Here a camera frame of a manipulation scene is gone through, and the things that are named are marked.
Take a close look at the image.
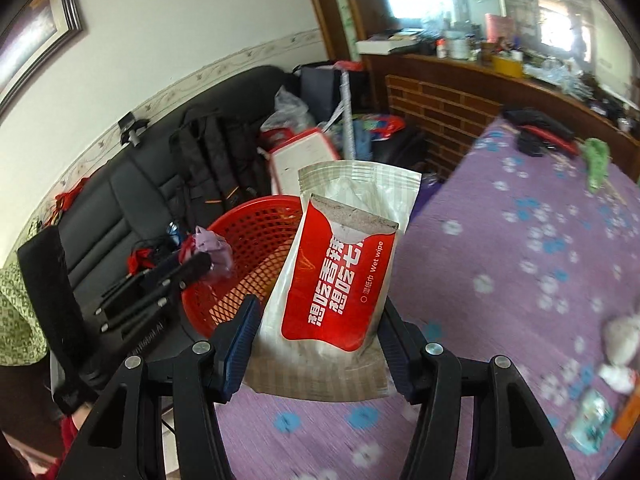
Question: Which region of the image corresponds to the black phone clamp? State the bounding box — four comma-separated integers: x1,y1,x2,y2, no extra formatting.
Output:
117,114,152,149

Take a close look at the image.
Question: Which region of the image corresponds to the black sofa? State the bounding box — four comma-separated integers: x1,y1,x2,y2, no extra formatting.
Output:
17,64,301,361

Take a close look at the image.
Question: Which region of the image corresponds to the red white wet wipe packet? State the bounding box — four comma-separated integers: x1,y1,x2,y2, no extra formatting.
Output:
241,160,423,402

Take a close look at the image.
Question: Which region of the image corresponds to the red strap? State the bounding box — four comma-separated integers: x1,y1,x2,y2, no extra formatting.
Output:
126,246,157,273

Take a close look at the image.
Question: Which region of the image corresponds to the colourful shopping bag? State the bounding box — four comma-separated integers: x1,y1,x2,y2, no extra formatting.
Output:
350,114,407,162

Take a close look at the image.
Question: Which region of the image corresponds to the framed picture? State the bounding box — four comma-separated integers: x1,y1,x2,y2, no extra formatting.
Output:
0,0,84,117

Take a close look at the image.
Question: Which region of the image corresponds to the black backpack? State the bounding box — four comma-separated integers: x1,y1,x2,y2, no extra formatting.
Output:
169,107,273,213

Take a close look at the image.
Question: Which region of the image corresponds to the red ribbon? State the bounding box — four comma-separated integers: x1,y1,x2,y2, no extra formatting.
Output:
51,176,92,212

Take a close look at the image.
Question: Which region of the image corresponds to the red plastic basket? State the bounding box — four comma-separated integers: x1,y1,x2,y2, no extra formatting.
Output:
181,195,306,343

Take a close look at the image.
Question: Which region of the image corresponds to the green patterned cloth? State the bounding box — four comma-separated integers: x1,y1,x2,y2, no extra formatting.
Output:
0,260,52,367

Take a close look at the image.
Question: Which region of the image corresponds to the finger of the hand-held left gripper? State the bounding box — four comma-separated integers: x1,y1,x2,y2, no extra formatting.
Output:
95,252,213,317
100,282,188,335

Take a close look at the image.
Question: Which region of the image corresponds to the white book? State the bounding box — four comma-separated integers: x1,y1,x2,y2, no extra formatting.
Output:
355,34,427,56

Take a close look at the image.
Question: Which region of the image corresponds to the crumpled white plastic bag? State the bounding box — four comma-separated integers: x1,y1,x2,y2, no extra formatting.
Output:
600,312,640,367

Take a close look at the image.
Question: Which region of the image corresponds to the teal white packet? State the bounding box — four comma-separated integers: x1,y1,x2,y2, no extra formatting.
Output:
565,389,617,454

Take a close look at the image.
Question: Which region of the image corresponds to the black pouch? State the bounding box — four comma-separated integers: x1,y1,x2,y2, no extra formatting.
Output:
501,105,577,157

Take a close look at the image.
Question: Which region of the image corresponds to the bamboo wall decal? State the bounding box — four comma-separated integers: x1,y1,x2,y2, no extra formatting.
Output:
334,0,360,57

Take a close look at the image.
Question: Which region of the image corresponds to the black paper bag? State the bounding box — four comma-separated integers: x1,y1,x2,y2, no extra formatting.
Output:
294,61,372,123

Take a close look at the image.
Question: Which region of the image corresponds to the purple plastic wrapper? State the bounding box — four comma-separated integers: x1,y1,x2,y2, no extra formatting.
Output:
192,225,237,287

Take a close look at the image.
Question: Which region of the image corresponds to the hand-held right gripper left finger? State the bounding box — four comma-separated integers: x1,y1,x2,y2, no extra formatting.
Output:
57,295,263,480

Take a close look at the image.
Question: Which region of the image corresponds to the wooden counter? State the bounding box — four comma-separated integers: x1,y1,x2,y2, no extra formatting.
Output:
367,50,640,183

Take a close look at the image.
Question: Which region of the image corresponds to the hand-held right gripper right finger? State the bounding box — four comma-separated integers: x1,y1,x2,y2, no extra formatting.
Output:
378,300,576,480

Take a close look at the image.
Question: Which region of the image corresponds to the white red-rimmed tray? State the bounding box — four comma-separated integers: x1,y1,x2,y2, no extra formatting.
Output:
269,127,342,202

